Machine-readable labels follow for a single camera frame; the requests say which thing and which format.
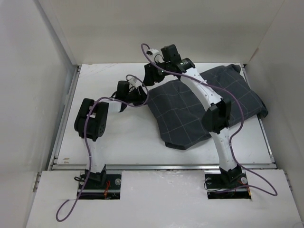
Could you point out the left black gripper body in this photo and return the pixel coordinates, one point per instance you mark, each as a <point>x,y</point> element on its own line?
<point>134,97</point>

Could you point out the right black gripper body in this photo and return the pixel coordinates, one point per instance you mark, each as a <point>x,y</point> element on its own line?
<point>165,65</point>

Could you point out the dark grey checked pillowcase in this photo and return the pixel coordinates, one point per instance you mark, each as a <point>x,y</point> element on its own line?
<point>178,111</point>

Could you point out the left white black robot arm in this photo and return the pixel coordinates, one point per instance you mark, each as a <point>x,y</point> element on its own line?
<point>91,120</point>

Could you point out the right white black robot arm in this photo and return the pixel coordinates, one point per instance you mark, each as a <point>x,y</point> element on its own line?
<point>216,117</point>

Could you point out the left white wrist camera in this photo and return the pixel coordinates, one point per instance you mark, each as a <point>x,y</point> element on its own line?
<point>132,80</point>

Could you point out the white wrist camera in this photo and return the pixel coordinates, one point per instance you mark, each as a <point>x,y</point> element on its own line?
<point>152,53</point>
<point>132,80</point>

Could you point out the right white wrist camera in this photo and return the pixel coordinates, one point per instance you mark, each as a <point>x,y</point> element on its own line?
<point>152,53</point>

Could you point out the aluminium front rail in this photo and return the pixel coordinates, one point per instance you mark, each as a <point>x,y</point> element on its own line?
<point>116,167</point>

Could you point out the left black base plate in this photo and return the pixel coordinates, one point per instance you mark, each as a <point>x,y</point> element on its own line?
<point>108,189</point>

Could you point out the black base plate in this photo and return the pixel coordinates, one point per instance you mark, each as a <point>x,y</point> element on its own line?
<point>217,189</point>
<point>108,189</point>

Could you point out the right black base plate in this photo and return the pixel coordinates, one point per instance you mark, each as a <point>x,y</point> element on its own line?
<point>217,189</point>

